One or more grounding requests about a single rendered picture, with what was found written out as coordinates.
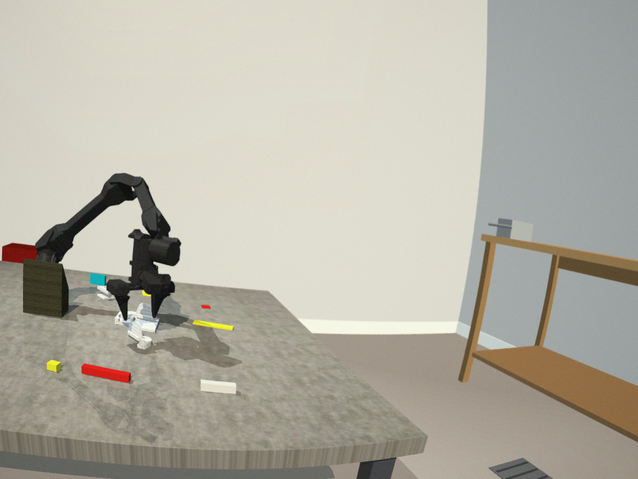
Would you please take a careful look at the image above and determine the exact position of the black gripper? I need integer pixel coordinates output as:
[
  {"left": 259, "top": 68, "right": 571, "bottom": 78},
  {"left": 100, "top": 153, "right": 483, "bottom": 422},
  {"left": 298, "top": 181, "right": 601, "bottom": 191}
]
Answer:
[{"left": 106, "top": 258, "right": 175, "bottom": 321}]

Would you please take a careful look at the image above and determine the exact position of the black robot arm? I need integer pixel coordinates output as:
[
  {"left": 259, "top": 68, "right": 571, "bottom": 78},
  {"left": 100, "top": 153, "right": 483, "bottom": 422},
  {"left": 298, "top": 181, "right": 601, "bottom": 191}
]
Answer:
[{"left": 35, "top": 173, "right": 181, "bottom": 295}]

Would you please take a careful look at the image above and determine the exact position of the teal rectangular block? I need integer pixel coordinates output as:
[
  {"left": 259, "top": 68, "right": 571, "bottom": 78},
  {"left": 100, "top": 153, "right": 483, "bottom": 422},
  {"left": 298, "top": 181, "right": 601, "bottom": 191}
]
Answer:
[{"left": 90, "top": 273, "right": 106, "bottom": 286}]

